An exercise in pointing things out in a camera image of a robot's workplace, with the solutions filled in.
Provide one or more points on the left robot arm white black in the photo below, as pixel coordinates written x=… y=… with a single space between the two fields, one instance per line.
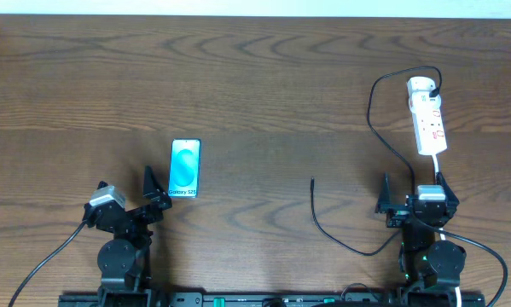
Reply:
x=124 y=261

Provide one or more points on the white power strip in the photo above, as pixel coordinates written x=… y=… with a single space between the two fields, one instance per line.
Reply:
x=428 y=124

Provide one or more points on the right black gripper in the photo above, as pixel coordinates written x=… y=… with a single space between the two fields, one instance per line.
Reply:
x=397 y=216

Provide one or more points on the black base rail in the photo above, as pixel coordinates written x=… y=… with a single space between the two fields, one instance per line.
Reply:
x=191 y=299

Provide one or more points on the Galaxy S25 smartphone cyan screen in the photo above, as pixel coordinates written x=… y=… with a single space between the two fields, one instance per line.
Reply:
x=184 y=168

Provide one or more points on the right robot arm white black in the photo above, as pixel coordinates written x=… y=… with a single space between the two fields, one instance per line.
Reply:
x=432 y=266

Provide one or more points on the white USB charger adapter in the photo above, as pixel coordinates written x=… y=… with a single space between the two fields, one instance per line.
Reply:
x=419 y=83

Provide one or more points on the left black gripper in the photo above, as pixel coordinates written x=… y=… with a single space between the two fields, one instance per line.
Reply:
x=157 y=206

